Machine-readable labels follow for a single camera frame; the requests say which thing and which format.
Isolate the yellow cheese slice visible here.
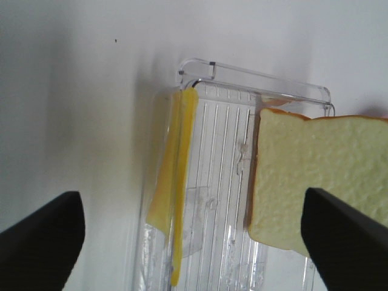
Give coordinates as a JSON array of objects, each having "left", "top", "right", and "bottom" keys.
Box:
[{"left": 146, "top": 87, "right": 199, "bottom": 287}]

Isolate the left clear plastic tray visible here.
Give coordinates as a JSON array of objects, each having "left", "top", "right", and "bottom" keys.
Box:
[{"left": 129, "top": 58, "right": 335, "bottom": 290}]

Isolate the left bread slice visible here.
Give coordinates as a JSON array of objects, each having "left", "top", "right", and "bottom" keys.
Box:
[{"left": 248, "top": 108, "right": 387, "bottom": 256}]

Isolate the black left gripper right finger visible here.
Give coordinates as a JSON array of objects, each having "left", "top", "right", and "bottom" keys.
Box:
[{"left": 301, "top": 188, "right": 387, "bottom": 290}]

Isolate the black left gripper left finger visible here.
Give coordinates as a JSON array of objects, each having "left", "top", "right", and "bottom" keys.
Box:
[{"left": 1, "top": 191, "right": 85, "bottom": 290}]

